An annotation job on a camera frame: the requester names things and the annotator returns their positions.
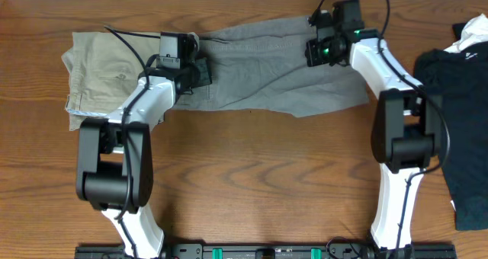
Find white garment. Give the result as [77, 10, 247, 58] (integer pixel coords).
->
[445, 14, 487, 53]

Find folded khaki shorts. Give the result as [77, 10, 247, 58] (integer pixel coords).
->
[62, 32, 159, 131]

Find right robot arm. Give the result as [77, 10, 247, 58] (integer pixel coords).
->
[305, 0, 449, 258]

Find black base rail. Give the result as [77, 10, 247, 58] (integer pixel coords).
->
[74, 242, 458, 259]

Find black t-shirt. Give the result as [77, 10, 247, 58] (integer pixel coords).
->
[414, 41, 487, 231]

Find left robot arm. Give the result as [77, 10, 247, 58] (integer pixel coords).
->
[75, 32, 212, 258]

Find grey shorts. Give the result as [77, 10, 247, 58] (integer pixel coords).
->
[175, 16, 369, 117]

